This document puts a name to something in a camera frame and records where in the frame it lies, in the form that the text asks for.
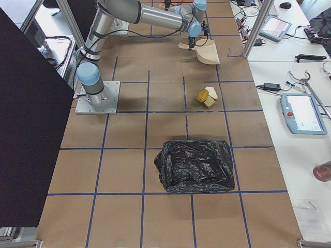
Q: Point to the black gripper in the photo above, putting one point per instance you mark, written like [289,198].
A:
[191,40]

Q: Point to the beige plastic dustpan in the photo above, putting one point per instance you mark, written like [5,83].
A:
[206,51]

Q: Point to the yellow potato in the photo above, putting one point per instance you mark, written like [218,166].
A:
[202,95]

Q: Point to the white bread slice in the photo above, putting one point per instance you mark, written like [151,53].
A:
[211,98]

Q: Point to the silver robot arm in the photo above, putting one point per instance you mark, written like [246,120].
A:
[184,18]

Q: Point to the black trash bag bin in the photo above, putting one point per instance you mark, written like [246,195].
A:
[195,166]

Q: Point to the black power adapter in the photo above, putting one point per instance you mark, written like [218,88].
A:
[272,87]

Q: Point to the black handheld tool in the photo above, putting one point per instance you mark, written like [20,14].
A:
[309,57]

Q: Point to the metal tongs stand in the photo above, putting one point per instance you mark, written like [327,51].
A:
[305,82]

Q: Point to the blue teach pendant tablet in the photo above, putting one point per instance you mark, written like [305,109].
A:
[301,114]

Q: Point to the aluminium frame post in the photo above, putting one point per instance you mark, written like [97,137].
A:
[264,10]

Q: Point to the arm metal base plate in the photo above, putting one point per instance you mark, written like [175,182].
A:
[105,102]

